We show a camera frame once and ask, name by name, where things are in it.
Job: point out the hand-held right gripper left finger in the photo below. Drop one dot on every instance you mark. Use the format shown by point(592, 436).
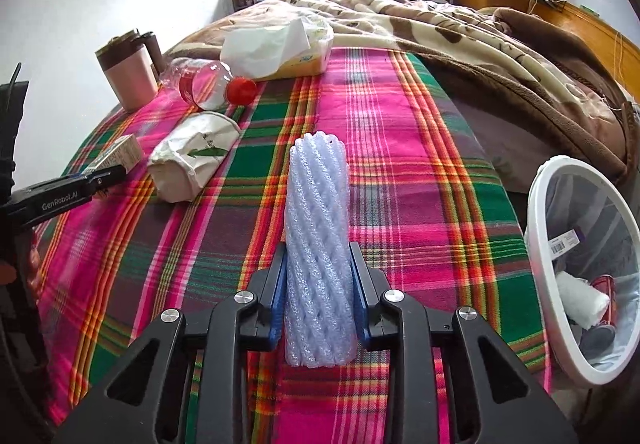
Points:
point(272, 286)

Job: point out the small brown carton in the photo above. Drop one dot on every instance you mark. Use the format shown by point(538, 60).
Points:
point(122, 151)

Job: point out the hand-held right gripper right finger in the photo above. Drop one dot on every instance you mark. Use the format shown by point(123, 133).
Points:
point(363, 289)

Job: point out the plaid bed cover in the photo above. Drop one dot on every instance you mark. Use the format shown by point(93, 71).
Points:
point(410, 204)

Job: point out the tissue pack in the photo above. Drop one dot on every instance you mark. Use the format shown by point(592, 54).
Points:
point(270, 43)

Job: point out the white round waste bin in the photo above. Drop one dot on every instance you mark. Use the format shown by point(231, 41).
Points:
point(537, 204)

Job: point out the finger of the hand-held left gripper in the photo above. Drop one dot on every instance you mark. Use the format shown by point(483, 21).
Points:
point(107, 178)

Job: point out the wooden bed headboard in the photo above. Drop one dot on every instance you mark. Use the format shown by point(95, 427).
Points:
point(590, 28)

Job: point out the crumpled leaf print paper cup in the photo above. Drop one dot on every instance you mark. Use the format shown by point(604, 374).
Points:
point(190, 158)

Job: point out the brown beige patterned blanket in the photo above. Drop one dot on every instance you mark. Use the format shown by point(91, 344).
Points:
point(450, 38)

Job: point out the pink tumbler with brown lid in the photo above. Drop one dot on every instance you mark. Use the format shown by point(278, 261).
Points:
point(127, 78)

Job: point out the white foam net sleeve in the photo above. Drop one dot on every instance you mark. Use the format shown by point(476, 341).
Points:
point(317, 234)

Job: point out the white crumpled paper roll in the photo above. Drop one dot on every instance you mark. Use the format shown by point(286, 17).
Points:
point(580, 299)

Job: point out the clear bottle with red cap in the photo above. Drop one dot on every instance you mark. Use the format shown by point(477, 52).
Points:
point(200, 81)

